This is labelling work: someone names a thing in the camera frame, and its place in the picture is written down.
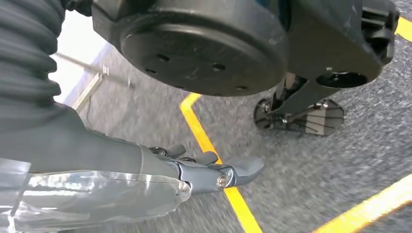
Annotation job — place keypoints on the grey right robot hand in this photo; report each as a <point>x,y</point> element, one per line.
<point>80,154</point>

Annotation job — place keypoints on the black caster wheel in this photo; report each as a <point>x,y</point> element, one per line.
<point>322,120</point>

